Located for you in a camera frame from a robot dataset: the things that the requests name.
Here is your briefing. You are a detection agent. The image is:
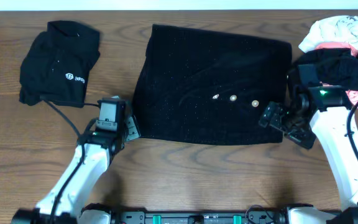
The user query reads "pink and white garment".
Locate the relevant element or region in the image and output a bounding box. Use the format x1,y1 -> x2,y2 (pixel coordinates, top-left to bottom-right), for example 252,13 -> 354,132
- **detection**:
298,16 -> 358,104

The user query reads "dark navy crumpled garment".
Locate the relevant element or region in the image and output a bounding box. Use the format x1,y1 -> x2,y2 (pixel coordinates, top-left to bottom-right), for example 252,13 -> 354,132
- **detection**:
294,48 -> 358,91

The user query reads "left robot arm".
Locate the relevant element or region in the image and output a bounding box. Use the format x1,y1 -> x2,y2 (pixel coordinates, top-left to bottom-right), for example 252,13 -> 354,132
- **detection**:
11,96 -> 140,224

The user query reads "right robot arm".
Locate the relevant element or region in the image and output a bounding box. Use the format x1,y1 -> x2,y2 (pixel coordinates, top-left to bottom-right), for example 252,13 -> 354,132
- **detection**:
259,86 -> 358,223

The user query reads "black velvet garment with buttons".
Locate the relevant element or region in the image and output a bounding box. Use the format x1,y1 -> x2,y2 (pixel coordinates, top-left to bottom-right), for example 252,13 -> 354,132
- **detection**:
132,24 -> 292,146

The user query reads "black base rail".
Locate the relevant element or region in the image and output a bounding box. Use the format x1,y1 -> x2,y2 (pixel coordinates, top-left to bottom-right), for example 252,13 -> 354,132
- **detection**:
82,210 -> 353,224

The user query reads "folded black polo shirt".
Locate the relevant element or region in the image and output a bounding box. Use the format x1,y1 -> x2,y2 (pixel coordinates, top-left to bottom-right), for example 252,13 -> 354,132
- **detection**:
19,21 -> 101,108

